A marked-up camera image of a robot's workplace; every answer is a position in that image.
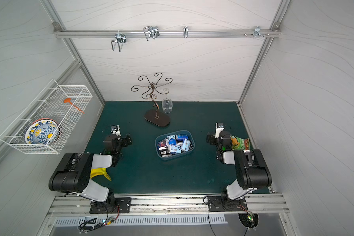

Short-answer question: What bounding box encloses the blue white tissue pack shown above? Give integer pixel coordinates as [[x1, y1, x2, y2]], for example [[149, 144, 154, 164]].
[[168, 145, 182, 154]]

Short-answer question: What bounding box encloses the metal hook small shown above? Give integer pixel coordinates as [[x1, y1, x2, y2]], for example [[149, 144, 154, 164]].
[[183, 26, 189, 38]]

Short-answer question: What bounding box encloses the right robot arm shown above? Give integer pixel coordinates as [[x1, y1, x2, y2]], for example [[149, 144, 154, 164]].
[[206, 130, 272, 201]]

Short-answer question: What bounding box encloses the orange plastic spoon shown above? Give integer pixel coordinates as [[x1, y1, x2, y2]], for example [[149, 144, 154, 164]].
[[64, 98, 84, 114]]

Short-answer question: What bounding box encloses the white wire basket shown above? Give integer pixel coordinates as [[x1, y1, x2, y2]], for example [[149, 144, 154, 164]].
[[0, 80, 92, 155]]

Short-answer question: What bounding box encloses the metal hook right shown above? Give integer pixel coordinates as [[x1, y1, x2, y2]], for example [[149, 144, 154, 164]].
[[244, 26, 270, 38]]

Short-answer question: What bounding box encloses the metal scroll cup stand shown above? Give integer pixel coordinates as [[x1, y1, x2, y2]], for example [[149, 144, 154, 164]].
[[130, 72, 173, 127]]

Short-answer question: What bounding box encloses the blue yellow patterned plate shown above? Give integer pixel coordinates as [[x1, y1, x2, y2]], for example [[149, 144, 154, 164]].
[[25, 119, 60, 145]]

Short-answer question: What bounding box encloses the metal hook left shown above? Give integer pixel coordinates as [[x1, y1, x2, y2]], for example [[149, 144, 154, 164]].
[[111, 30, 127, 52]]

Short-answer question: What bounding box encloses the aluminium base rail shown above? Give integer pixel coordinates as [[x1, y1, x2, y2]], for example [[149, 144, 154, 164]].
[[46, 193, 290, 217]]

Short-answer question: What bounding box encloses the aluminium top rail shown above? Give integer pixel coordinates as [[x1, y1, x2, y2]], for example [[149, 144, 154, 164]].
[[54, 29, 282, 39]]

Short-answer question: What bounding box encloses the metal hook centre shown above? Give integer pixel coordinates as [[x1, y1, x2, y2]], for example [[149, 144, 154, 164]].
[[143, 26, 160, 41]]

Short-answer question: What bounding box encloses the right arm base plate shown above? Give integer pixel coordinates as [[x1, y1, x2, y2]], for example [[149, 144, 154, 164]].
[[203, 196, 248, 212]]

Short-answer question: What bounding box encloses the light blue tissue pack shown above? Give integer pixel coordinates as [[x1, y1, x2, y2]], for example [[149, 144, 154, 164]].
[[181, 139, 191, 152]]

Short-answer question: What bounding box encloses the green snack bag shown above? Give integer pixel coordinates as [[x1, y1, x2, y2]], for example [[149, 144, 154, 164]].
[[231, 135, 250, 150]]

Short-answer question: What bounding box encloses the white vent strip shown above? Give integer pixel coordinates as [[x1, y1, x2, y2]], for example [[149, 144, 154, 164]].
[[53, 214, 228, 227]]

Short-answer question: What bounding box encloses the yellow banana toy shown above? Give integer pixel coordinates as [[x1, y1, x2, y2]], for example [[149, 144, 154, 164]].
[[90, 168, 112, 182]]

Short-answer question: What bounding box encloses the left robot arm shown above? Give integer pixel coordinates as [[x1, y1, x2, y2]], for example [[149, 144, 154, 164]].
[[48, 134, 132, 208]]

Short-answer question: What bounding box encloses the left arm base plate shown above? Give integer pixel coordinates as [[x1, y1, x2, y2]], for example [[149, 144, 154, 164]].
[[89, 197, 132, 214]]

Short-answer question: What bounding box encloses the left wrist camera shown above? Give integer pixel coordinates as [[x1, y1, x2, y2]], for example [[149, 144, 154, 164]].
[[111, 125, 121, 136]]

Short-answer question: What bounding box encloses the teal plastic storage box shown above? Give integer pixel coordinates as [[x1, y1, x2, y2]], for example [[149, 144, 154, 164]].
[[155, 130, 195, 161]]

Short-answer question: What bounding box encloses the dark blue tissue pack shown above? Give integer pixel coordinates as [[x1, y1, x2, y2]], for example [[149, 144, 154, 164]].
[[176, 134, 189, 141]]

